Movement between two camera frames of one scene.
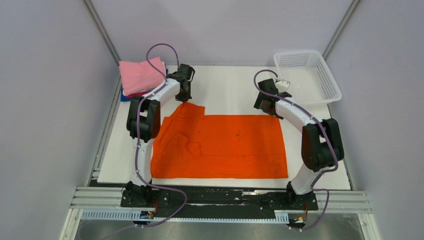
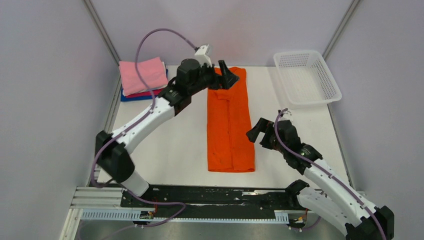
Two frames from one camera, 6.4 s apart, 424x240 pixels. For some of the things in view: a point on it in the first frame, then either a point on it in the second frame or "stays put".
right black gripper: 259,105 to 261,126
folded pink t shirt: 137,76 stays put
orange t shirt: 192,144 to 230,148
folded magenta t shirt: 137,94 stays put
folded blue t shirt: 125,98 stays put
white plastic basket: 311,80 stays put
